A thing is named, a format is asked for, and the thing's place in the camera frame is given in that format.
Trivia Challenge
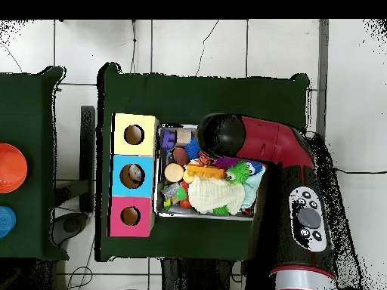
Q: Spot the shallow clear mesh bin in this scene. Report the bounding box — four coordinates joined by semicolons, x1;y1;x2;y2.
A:
156;123;267;222

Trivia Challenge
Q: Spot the wooden box with three holes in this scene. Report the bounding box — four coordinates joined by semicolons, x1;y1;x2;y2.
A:
108;112;159;238

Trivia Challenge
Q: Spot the blue spiky ball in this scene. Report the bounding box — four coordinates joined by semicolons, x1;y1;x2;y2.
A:
184;137;201;160

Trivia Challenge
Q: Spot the orange toy building block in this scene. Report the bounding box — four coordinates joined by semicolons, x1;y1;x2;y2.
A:
187;164;227;180

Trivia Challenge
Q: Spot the toy hamburger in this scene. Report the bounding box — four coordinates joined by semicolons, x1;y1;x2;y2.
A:
163;162;185;184

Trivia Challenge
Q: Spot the purple toy block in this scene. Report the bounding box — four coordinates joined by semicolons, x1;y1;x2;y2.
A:
160;131;177;150

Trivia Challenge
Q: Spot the purple spiky ball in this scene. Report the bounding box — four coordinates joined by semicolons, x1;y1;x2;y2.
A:
214;156;241;170

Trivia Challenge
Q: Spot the cream knitted cloth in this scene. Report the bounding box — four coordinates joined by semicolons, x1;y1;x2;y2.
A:
187;177;246;217

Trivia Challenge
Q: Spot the green spiky ball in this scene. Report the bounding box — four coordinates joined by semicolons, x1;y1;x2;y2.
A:
226;159;252;185

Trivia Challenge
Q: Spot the dark green table cloth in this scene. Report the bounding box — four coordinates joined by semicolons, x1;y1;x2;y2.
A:
0;65;69;262
96;62;311;268

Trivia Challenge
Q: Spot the orange round disc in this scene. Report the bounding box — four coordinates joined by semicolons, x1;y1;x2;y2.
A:
0;143;29;194

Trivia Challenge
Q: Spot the blue round disc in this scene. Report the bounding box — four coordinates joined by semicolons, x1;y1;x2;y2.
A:
0;205;17;239

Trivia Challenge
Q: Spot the black cable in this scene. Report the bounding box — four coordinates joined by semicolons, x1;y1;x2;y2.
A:
335;168;387;176

